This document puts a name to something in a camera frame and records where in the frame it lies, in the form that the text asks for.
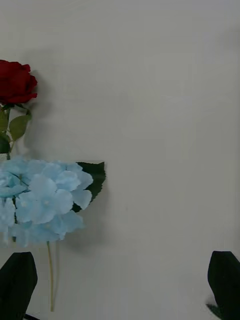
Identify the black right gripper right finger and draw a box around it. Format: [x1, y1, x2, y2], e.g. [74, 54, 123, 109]
[207, 250, 240, 320]

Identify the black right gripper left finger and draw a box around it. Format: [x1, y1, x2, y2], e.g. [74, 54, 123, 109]
[0, 251, 39, 320]

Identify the pale blue flower green stem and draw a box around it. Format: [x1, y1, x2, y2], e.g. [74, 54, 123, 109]
[0, 156, 107, 313]

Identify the red rose green stem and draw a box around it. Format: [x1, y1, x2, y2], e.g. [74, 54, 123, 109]
[0, 59, 38, 161]

